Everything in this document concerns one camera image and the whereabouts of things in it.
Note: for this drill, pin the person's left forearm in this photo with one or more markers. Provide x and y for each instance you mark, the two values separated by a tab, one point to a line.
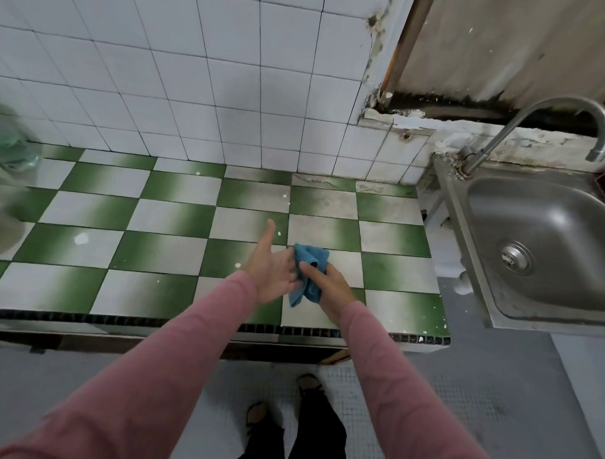
129	389

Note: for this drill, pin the person's leg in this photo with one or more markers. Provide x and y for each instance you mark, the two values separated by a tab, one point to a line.
261	436
315	426

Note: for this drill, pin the large clear plastic bottle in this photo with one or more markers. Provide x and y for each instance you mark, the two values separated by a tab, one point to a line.
1	216

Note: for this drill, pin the person's right leg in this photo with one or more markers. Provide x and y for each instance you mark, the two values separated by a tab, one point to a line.
315	426

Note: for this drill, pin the person's right hand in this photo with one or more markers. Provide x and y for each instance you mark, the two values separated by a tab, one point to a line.
330	285

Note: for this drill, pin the blue cleaning cloth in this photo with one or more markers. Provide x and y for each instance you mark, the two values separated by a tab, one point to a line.
306	262

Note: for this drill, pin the green checkered tile countertop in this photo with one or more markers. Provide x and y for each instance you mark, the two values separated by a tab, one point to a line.
134	221

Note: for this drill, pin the person's left hand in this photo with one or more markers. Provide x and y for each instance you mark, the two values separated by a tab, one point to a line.
266	270

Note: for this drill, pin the stainless steel sink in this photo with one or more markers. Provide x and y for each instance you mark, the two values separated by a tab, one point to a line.
549	245

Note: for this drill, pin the person's right forearm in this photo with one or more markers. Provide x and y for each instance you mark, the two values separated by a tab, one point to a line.
415	399

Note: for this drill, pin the weathered wooden board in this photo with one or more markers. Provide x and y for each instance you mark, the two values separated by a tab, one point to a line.
507	46

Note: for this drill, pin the chrome faucet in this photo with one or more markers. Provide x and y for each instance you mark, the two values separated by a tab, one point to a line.
544	106

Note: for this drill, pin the person's left leg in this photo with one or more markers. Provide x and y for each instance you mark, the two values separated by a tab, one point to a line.
261	436

